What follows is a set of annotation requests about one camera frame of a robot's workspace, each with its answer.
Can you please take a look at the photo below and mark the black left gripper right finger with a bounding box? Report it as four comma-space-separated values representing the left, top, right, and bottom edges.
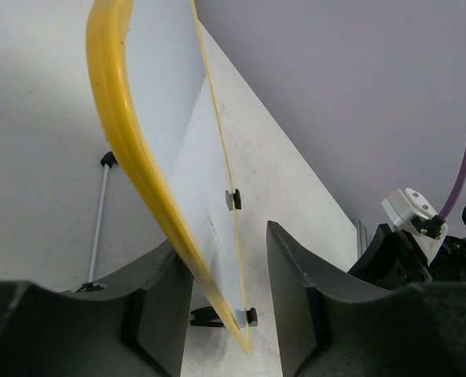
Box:
266, 221, 466, 376

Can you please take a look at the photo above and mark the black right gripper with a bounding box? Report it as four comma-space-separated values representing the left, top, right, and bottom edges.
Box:
348, 224, 433, 290

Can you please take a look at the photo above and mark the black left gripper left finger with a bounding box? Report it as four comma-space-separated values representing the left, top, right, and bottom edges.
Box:
0, 242, 193, 376

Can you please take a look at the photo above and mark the yellow framed small whiteboard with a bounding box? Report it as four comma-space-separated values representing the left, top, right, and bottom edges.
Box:
86, 1, 251, 353

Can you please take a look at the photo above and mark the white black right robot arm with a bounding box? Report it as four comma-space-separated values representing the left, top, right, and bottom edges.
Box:
348, 188, 466, 290

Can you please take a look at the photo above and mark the black left whiteboard stand foot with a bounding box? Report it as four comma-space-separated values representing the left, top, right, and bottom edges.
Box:
189, 306, 259, 328

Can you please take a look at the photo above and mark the black whiteboard stand foot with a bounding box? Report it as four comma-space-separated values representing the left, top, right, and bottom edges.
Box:
225, 188, 242, 211
189, 306, 259, 328

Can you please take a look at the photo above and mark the white whiteboard stand rod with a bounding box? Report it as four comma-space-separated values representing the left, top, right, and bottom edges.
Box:
88, 163, 110, 282

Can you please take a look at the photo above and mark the black right whiteboard stand foot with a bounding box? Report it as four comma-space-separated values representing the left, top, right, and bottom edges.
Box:
225, 188, 242, 211

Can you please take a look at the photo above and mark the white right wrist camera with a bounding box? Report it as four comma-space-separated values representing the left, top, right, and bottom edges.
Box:
381, 188, 449, 265

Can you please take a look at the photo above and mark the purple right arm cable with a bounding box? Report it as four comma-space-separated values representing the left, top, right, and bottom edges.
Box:
438, 104, 466, 219

